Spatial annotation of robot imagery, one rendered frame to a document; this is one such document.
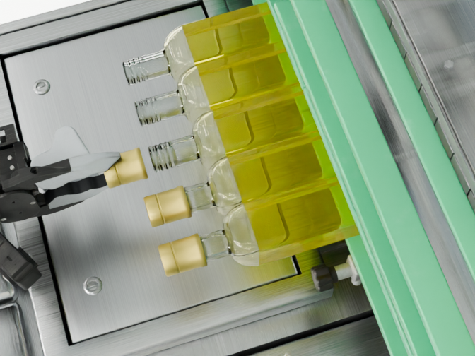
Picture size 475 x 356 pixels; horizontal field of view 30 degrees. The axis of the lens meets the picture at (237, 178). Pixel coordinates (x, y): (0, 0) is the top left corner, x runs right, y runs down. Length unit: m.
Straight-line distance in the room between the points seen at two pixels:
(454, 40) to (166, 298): 0.44
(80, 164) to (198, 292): 0.22
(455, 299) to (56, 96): 0.61
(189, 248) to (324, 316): 0.22
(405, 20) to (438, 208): 0.19
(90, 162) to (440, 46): 0.37
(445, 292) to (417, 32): 0.25
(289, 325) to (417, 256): 0.30
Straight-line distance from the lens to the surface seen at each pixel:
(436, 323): 0.77
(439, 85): 0.84
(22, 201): 0.96
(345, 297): 1.07
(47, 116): 1.16
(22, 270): 0.93
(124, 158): 0.95
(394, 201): 0.80
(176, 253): 0.91
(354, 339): 1.07
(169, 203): 0.93
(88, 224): 1.09
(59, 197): 0.98
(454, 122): 0.83
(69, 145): 0.95
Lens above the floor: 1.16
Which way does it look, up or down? 6 degrees down
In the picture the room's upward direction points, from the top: 106 degrees counter-clockwise
